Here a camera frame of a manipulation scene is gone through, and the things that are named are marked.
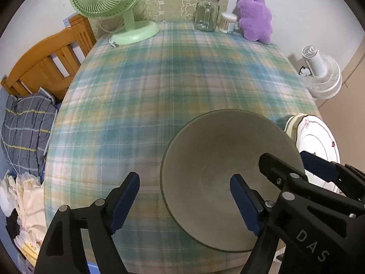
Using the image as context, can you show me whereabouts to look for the purple plush toy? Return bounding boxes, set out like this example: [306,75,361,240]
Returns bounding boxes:
[235,0,273,45]

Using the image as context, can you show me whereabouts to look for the wooden headboard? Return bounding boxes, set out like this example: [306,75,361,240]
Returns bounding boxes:
[1,16,97,102]

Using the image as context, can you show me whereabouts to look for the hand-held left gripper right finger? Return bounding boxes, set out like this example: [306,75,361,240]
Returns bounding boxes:
[230,174,281,274]

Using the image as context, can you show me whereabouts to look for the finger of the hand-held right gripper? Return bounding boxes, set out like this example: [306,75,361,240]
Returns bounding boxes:
[300,151,365,203]
[259,153,311,197]

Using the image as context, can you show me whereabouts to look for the white standing fan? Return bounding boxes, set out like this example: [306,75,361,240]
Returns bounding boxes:
[301,45,343,100]

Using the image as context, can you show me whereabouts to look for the white plate with red pattern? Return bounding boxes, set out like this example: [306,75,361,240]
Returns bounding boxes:
[294,116,340,195]

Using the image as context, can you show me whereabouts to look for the dark cloth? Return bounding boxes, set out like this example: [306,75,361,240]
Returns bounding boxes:
[6,210,22,239]

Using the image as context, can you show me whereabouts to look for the plaid tablecloth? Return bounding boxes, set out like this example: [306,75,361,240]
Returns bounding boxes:
[43,20,320,274]

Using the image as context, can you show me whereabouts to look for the floral ceramic bowl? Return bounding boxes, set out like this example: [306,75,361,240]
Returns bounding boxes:
[160,109,305,253]

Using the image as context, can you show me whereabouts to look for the pile of cream ruffled cloth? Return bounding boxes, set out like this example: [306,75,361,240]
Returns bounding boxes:
[0,170,47,269]

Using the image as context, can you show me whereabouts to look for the grey plaid pillow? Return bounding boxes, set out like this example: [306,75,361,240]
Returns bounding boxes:
[1,93,59,177]

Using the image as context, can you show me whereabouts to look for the glass jar with brown lid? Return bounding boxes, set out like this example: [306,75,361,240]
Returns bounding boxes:
[194,0,221,32]

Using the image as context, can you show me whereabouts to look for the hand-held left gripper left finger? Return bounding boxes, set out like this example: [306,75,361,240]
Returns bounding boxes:
[34,172,140,274]

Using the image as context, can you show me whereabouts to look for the cotton swab box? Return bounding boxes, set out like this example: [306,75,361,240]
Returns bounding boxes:
[218,12,238,34]

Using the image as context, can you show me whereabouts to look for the beige door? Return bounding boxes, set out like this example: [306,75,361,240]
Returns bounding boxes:
[318,34,365,172]

